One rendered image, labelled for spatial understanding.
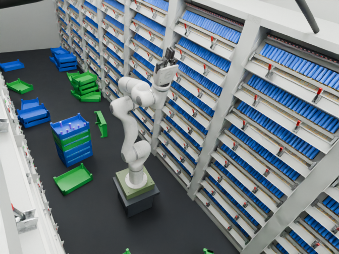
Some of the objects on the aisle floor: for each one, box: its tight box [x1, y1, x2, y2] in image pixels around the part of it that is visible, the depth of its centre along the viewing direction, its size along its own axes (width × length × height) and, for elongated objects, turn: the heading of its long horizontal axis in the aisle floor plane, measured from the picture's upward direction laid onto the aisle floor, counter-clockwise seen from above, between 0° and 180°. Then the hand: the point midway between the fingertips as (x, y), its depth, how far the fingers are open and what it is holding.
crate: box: [53, 163, 93, 196], centre depth 216 cm, size 30×20×8 cm
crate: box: [94, 110, 107, 138], centre depth 276 cm, size 8×30×20 cm, turn 18°
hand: (170, 53), depth 89 cm, fingers closed
